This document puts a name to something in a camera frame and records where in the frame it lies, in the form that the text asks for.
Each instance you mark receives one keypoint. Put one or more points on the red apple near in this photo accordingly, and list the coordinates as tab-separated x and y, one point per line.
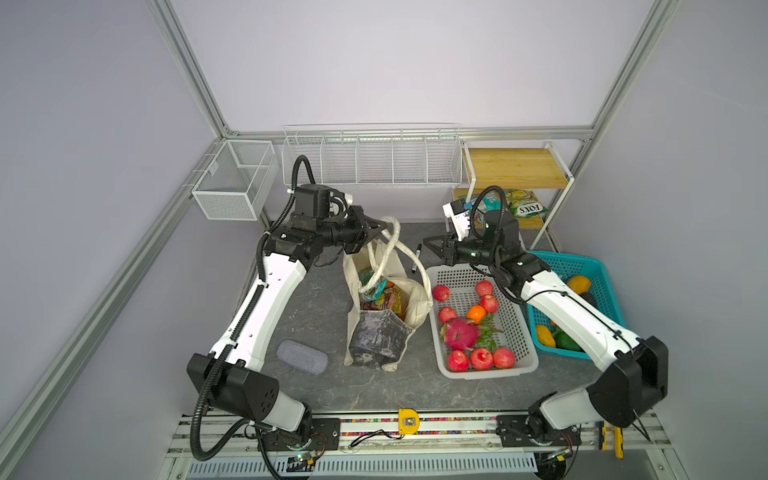
458	362

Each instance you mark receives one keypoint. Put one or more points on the orange pink snack bag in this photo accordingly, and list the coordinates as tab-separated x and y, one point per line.
392	300

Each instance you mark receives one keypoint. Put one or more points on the yellow pepper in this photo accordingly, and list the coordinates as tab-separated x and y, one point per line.
545	336

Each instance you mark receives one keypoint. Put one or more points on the long white wire basket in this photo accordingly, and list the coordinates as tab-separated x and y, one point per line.
382	155

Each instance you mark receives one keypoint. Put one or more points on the red apple middle left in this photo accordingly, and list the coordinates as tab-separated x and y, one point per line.
446	315

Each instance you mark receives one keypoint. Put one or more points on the green bell pepper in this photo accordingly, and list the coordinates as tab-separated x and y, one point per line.
565	342

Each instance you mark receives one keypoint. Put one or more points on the teal plastic basket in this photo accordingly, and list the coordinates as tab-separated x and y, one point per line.
601	289

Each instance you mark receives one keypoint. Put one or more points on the orange fruit near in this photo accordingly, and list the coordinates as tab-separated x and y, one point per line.
476	314

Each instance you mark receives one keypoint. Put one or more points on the green Fox's candy bag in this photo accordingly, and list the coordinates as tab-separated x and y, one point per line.
524	204

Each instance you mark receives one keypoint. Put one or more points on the yellow lemon in teal basket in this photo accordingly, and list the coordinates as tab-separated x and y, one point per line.
579	284

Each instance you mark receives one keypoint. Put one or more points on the yellow handled pliers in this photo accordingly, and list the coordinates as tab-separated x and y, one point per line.
611	437

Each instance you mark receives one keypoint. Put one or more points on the white and wood shelf rack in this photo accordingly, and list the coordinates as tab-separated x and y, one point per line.
533	169

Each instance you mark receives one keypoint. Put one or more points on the teal pink snack bag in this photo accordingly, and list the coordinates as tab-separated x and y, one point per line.
376	292

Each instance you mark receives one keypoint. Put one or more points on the red apple far right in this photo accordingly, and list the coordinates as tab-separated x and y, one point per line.
484	288

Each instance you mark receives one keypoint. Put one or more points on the pink dragon fruit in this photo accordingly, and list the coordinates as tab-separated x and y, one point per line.
460	334

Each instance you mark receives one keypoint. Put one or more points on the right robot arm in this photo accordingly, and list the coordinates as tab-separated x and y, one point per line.
634	370

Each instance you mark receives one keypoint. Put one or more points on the grey fabric glasses case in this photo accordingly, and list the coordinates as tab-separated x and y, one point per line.
302	357

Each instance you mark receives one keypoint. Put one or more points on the white plastic basket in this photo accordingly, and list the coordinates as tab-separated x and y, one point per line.
508	327

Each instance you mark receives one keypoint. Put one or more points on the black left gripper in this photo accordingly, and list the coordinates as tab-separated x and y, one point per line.
362	224

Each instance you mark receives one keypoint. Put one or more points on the red apple far left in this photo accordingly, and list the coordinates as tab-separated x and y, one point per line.
441	293

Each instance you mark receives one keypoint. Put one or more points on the beige canvas grocery bag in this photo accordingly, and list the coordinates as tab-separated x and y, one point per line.
377	338

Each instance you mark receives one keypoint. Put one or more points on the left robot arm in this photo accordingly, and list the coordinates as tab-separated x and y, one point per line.
229	377

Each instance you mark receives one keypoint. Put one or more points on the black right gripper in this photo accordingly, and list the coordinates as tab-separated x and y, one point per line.
451	249

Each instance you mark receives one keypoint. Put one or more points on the black and white marker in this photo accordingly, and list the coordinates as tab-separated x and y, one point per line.
415	263

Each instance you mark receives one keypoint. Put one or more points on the red apple middle right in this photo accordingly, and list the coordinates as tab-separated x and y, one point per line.
489	303

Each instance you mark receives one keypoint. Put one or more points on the yellow tape measure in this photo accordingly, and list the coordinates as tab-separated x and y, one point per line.
408	422

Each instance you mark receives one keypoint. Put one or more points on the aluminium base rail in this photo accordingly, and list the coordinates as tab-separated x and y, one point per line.
407	444

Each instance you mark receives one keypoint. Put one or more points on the small white mesh basket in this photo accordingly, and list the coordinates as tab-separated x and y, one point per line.
235	184

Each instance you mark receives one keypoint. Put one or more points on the red apple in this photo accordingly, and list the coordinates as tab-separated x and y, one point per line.
481	359
489	303
441	293
484	288
446	315
458	362

